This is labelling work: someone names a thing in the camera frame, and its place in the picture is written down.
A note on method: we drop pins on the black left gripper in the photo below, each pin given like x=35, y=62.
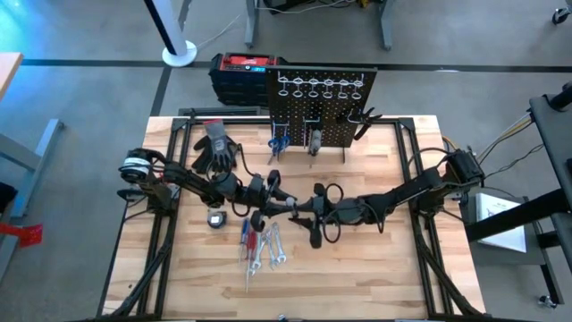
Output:
x=257, y=194

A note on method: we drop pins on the grey glove with red cuff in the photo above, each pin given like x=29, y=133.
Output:
x=219, y=143

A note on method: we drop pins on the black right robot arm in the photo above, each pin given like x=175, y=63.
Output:
x=415, y=188

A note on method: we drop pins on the red and black toolbox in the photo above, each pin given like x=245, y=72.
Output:
x=241, y=85

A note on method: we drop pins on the grey desk frame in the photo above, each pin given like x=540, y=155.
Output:
x=44, y=143

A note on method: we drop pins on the black caster wheel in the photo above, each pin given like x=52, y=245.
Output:
x=547, y=302
x=561, y=17

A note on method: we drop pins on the wooden desk top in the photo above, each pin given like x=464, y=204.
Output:
x=6, y=67

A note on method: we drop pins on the white pole with round base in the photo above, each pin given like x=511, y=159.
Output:
x=179, y=53

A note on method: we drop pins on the black tape measure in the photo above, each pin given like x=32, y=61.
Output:
x=216, y=220

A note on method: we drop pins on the silver double prong hook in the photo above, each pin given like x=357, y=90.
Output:
x=275, y=129
x=305, y=132

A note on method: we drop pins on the white booklet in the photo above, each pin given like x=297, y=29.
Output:
x=500, y=223

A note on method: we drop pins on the short silver peg hook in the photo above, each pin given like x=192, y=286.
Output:
x=355, y=120

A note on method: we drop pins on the red object on floor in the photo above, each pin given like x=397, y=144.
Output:
x=27, y=234

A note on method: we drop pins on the grey desk leg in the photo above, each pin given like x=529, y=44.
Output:
x=251, y=27
x=386, y=27

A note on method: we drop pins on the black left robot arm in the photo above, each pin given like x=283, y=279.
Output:
x=187, y=181

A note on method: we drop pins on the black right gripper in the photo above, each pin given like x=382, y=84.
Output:
x=339, y=210

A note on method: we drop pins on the long silver combination wrench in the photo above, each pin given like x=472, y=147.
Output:
x=257, y=259

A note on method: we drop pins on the black side cart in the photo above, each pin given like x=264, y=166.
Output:
x=554, y=134

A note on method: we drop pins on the black work glove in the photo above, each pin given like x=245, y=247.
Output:
x=202, y=156

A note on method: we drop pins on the black aluminium table frame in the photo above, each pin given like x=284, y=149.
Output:
x=402, y=143

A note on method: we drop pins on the black pliers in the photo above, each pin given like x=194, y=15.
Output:
x=364, y=129

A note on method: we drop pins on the black perforated pegboard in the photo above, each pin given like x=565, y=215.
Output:
x=330, y=125

